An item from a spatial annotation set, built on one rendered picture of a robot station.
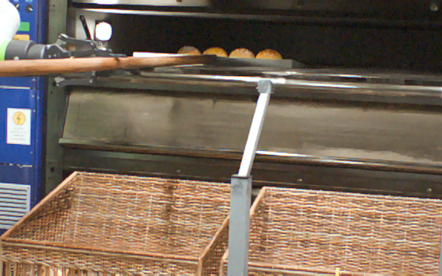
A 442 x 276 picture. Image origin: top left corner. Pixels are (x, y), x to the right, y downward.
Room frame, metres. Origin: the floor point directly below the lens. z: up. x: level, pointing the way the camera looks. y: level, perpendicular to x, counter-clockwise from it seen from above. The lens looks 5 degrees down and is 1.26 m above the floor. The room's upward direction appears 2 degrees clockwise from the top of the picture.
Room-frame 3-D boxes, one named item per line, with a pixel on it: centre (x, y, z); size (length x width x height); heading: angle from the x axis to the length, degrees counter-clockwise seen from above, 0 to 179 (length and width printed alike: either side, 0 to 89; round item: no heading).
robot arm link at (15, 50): (2.59, 0.50, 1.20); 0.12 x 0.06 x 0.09; 166
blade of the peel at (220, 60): (3.67, 0.00, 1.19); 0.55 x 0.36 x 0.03; 77
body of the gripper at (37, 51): (2.57, 0.43, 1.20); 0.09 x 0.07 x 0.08; 76
